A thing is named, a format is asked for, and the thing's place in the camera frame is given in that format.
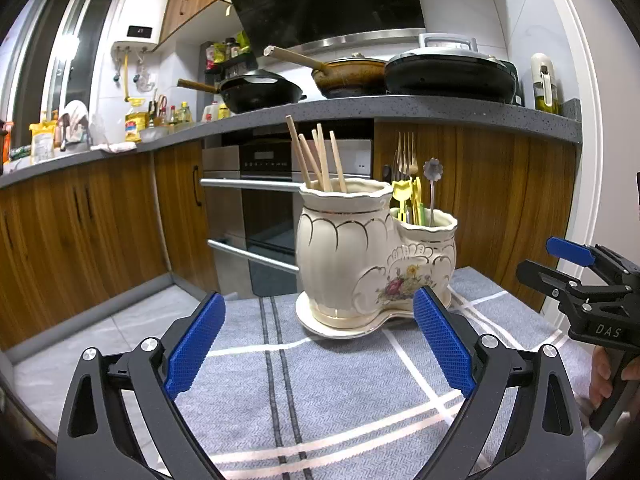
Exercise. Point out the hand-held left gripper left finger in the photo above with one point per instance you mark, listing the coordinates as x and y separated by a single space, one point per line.
195 345

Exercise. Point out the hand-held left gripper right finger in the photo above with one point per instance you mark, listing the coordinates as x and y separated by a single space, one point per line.
442 342

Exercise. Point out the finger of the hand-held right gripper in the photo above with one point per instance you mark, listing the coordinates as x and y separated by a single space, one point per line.
542 277
567 250

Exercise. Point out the cream ceramic utensil holder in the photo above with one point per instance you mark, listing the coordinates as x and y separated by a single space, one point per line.
340 260

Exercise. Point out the flower-shaped metal spoon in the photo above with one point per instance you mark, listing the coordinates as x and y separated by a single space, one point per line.
433 168

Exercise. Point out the bronze metal fork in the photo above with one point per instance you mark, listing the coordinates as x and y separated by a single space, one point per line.
401 157

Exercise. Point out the person's right hand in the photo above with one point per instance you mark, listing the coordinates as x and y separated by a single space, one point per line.
601 377

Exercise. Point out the wooden base cabinet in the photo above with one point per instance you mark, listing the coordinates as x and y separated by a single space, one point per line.
100 220
500 200

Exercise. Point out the grey plaid cloth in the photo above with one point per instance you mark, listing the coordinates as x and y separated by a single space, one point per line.
310 385

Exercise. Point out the cream ceramic saucer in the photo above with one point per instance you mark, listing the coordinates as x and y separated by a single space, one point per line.
320 328

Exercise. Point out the steel built-in oven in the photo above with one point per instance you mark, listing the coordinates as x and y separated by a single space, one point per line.
260 200

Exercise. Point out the green kitchen appliance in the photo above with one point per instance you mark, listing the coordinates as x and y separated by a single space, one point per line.
518 91

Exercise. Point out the white oil dispenser bottle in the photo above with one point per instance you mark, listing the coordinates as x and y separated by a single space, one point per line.
543 76

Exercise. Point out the black silver electric griddle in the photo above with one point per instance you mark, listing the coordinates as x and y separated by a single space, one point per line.
450 76

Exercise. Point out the white rag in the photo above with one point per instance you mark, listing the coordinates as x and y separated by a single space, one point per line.
114 147

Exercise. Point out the glass bowl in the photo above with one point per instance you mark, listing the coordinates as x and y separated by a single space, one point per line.
156 133

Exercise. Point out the yellow cooking oil bottle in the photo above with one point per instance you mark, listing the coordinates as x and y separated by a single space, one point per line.
134 126

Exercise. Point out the row of condiment bottles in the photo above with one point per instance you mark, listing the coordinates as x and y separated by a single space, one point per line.
172 116

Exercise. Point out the white jug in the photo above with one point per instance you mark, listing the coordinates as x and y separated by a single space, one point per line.
210 112

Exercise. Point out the yellow squeeze bottle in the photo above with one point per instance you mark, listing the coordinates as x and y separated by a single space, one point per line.
224 111

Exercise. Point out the grey kitchen countertop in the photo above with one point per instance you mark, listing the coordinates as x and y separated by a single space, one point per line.
350 110

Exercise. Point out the yellow food bags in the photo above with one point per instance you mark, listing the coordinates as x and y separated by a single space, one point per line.
42 141

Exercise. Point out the white hanging towel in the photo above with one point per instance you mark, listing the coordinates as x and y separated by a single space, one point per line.
76 117

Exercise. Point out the black wok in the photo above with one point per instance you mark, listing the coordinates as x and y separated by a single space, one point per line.
260 91

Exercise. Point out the brown containers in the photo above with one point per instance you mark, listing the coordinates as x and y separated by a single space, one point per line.
4 142

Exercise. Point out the black spice rack with bottles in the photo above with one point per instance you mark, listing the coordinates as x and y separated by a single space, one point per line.
232 57

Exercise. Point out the window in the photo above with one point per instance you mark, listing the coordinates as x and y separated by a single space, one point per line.
85 45

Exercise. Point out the white water heater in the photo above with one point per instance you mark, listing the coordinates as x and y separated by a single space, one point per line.
142 10

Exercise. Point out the black range hood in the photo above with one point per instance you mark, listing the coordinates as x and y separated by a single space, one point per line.
325 0

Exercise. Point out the white door frame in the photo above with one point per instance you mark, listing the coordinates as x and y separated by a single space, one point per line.
590 135

